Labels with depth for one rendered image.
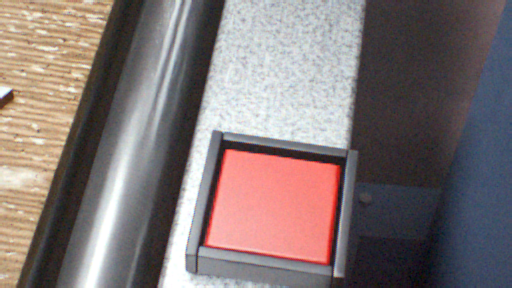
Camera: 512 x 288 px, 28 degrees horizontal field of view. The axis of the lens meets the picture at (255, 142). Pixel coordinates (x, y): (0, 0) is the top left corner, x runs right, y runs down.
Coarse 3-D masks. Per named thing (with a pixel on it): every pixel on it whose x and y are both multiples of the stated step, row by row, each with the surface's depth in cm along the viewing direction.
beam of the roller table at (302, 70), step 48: (240, 0) 60; (288, 0) 60; (336, 0) 60; (240, 48) 58; (288, 48) 58; (336, 48) 58; (240, 96) 55; (288, 96) 55; (336, 96) 56; (192, 144) 53; (336, 144) 54; (192, 192) 51
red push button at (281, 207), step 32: (224, 160) 51; (256, 160) 51; (288, 160) 51; (224, 192) 50; (256, 192) 50; (288, 192) 50; (320, 192) 50; (224, 224) 49; (256, 224) 49; (288, 224) 49; (320, 224) 49; (288, 256) 48; (320, 256) 48
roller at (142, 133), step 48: (144, 0) 60; (192, 0) 59; (144, 48) 57; (192, 48) 58; (144, 96) 54; (144, 144) 53; (96, 192) 51; (144, 192) 51; (96, 240) 49; (144, 240) 50
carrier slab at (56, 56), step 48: (0, 0) 56; (48, 0) 56; (96, 0) 56; (0, 48) 54; (48, 48) 54; (96, 48) 54; (48, 96) 52; (0, 144) 50; (48, 144) 50; (0, 192) 48; (48, 192) 49; (0, 240) 47
